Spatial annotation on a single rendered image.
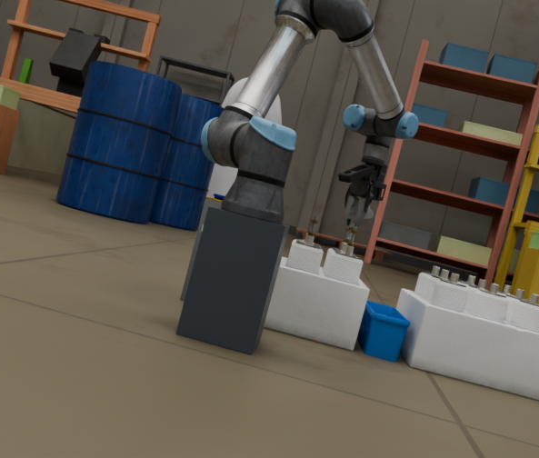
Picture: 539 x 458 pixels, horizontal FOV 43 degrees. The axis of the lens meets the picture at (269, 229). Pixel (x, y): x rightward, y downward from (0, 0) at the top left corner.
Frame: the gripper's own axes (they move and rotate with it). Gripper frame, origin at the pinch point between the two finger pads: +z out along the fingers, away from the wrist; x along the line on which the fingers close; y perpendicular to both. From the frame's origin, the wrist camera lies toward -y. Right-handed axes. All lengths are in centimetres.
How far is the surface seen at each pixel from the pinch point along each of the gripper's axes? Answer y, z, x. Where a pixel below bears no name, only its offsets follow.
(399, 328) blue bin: 1.1, 25.4, -26.6
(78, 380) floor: -104, 35, -49
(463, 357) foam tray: 15, 29, -40
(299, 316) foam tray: -19.4, 29.4, -8.0
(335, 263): -12.1, 12.5, -9.3
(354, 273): -7.7, 14.1, -13.4
